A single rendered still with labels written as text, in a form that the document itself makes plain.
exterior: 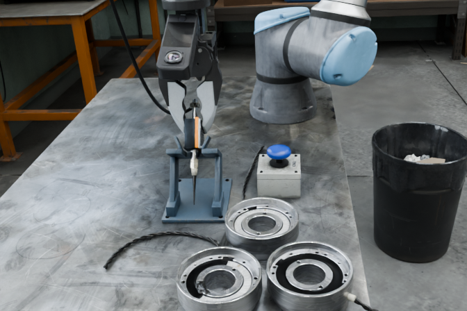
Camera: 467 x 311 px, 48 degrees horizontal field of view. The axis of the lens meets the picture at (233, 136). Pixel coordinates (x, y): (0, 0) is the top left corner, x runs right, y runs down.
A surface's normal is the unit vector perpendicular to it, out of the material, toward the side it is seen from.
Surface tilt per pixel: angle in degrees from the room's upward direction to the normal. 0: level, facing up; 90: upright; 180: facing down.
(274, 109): 73
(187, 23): 27
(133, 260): 0
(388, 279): 0
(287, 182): 90
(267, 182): 90
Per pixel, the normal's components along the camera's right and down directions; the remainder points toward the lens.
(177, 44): -0.04, -0.62
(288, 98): 0.07, 0.13
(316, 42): -0.70, 0.00
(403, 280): -0.05, -0.90
